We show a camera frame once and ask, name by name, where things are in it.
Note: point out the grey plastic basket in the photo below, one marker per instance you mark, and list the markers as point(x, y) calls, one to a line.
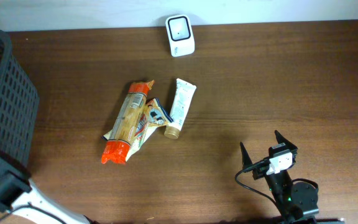
point(19, 103)

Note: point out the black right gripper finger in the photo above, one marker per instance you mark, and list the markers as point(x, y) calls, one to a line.
point(280, 139)
point(246, 161)

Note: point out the yellow wet wipes packet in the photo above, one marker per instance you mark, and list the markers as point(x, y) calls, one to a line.
point(152, 117)

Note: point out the white barcode scanner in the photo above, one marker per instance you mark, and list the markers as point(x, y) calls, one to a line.
point(180, 35)

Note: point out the white cream tube gold cap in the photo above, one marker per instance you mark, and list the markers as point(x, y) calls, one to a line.
point(180, 107)

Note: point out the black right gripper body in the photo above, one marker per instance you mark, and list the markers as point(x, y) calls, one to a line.
point(260, 172)

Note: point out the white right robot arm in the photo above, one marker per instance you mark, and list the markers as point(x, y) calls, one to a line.
point(295, 199)

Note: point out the orange spaghetti packet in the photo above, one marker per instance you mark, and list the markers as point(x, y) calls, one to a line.
point(123, 132)

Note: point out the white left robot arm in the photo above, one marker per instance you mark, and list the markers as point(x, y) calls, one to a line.
point(20, 196)

